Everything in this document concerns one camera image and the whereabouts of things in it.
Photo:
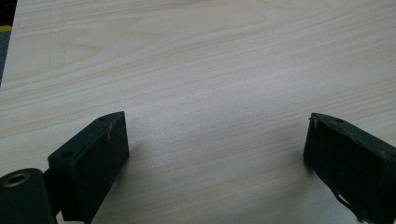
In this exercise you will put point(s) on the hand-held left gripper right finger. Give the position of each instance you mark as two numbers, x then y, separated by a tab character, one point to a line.
351	161

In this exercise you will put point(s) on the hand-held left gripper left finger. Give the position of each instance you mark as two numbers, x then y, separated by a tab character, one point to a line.
90	161

